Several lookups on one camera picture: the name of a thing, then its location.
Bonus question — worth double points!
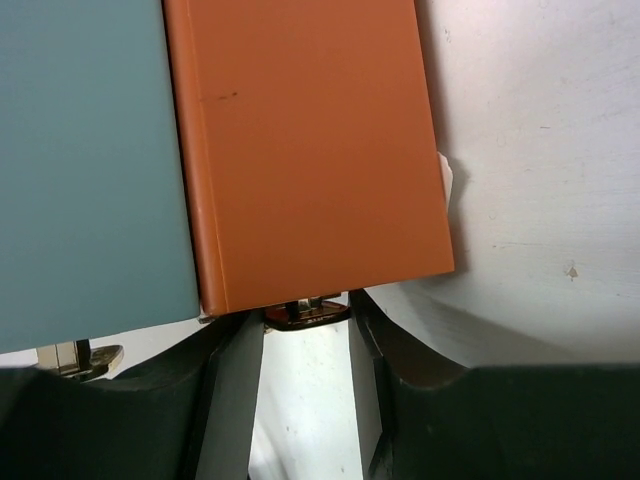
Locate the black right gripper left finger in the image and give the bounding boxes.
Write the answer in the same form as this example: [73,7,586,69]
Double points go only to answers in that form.
[1,312,263,479]

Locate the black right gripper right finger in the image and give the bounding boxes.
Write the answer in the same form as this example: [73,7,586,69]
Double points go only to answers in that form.
[349,290,639,479]

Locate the clear drawer with gold knob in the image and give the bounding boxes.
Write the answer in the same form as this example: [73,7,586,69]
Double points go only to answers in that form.
[36,339,124,382]

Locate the blue orange drawer box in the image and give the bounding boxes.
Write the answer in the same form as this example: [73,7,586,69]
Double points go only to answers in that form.
[1,1,455,352]

